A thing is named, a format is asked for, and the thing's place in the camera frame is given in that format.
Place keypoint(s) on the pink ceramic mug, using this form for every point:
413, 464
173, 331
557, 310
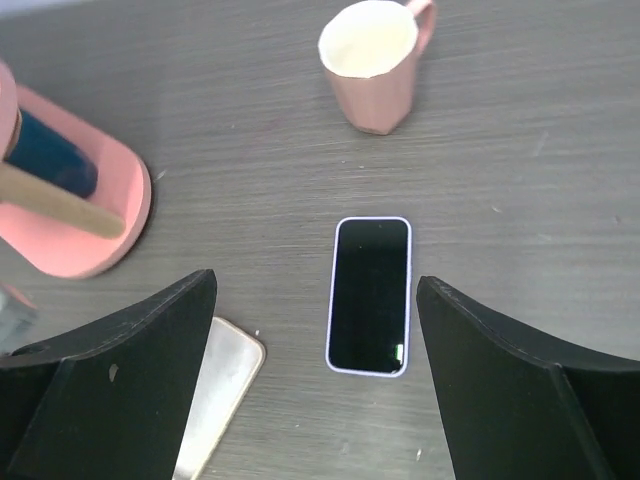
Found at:
369, 52

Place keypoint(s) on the lilac phone case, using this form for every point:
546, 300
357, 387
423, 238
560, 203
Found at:
331, 300

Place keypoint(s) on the beige phone case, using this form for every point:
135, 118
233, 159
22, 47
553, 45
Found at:
232, 359

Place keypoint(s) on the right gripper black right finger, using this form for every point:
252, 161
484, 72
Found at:
518, 403

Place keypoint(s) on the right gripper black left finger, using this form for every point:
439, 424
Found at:
110, 399

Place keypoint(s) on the pink tiered wooden shelf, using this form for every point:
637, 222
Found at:
59, 233

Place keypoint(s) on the dark blue cup on shelf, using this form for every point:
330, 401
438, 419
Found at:
42, 152

